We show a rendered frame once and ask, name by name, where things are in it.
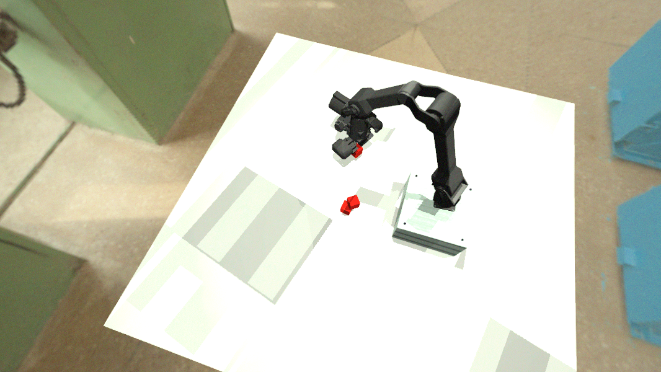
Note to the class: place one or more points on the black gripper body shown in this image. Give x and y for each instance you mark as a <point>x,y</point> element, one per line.
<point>344,149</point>

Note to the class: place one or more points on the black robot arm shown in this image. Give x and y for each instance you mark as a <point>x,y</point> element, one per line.
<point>439,118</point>

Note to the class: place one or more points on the red cube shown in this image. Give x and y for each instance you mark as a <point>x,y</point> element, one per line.
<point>358,152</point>
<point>353,202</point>
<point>344,208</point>

